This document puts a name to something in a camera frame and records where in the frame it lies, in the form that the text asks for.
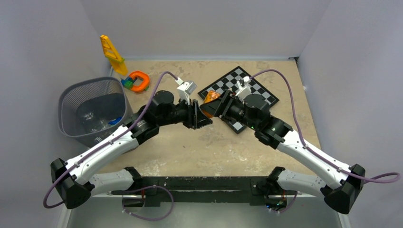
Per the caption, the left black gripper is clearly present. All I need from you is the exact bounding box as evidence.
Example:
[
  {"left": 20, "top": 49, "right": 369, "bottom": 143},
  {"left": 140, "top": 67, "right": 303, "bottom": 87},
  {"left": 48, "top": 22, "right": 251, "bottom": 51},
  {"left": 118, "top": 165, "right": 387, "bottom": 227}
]
[{"left": 157, "top": 95, "right": 211, "bottom": 129}]

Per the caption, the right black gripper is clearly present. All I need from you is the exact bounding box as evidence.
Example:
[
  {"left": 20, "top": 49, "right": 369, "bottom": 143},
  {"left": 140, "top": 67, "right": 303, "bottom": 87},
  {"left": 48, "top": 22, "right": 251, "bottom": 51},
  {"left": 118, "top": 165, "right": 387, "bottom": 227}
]
[{"left": 201, "top": 89, "right": 259, "bottom": 131}]

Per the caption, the pepsi labelled clear bottle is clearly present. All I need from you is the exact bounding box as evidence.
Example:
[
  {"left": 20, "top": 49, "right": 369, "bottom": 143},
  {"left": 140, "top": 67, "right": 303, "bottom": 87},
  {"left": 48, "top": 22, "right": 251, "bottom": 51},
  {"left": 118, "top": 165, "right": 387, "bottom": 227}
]
[{"left": 108, "top": 117, "right": 122, "bottom": 126}]

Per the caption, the orange juice bottle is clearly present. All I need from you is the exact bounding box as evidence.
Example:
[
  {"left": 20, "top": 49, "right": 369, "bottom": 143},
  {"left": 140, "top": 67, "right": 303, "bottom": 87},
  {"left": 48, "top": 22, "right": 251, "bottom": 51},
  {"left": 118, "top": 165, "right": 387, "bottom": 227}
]
[{"left": 203, "top": 90, "right": 221, "bottom": 104}]

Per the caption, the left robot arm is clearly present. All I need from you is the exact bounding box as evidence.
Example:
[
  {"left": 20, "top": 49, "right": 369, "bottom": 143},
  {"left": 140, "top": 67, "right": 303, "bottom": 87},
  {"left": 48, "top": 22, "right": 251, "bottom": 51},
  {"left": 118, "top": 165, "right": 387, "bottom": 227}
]
[{"left": 50, "top": 90, "right": 212, "bottom": 209}]

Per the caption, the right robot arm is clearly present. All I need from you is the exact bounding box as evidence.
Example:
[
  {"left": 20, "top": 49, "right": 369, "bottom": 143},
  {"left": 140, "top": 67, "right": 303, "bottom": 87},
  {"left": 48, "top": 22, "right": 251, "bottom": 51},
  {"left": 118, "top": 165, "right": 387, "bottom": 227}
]
[{"left": 201, "top": 90, "right": 365, "bottom": 214}]

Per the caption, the grey mesh waste bin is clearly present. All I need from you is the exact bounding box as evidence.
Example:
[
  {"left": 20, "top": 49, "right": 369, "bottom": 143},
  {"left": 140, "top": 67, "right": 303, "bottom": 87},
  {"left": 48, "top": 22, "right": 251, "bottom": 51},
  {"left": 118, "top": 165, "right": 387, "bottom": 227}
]
[{"left": 58, "top": 77, "right": 133, "bottom": 148}]

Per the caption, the yellow toy ladder piece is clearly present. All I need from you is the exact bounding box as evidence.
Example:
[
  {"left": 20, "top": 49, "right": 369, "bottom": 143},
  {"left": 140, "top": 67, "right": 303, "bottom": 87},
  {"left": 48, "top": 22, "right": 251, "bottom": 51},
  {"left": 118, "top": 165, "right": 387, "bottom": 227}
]
[{"left": 100, "top": 35, "right": 128, "bottom": 76}]

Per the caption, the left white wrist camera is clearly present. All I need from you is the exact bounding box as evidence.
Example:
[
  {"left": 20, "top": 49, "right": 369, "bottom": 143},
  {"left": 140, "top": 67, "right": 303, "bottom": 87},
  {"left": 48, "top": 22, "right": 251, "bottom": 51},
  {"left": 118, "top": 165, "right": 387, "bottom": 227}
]
[{"left": 175, "top": 77, "right": 197, "bottom": 105}]

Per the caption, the orange ring toy with blocks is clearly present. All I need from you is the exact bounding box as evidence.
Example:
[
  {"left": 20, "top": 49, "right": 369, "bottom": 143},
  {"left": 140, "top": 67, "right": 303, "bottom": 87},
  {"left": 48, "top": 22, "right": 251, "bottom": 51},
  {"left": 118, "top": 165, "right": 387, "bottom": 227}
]
[{"left": 120, "top": 71, "right": 150, "bottom": 93}]

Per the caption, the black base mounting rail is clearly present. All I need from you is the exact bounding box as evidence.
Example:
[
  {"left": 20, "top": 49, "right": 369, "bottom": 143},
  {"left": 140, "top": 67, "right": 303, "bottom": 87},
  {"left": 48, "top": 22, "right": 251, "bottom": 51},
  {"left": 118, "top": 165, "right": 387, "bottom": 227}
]
[{"left": 112, "top": 176, "right": 295, "bottom": 208}]

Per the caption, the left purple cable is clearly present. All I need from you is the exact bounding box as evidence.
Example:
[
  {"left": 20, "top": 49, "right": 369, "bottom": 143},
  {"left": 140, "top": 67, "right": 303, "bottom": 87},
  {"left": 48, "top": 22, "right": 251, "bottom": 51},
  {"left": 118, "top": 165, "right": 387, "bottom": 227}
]
[{"left": 42, "top": 71, "right": 175, "bottom": 221}]

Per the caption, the purple cable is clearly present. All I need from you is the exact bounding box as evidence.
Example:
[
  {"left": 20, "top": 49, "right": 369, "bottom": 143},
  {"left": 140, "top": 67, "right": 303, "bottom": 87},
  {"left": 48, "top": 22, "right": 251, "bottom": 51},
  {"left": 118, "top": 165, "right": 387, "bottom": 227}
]
[
  {"left": 42, "top": 71, "right": 175, "bottom": 221},
  {"left": 249, "top": 69, "right": 401, "bottom": 215}
]

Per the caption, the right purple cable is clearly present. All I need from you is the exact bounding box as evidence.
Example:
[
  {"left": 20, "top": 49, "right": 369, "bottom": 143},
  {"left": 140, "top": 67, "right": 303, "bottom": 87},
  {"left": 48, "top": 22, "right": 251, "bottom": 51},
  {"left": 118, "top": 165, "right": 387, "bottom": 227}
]
[{"left": 249, "top": 69, "right": 401, "bottom": 215}]

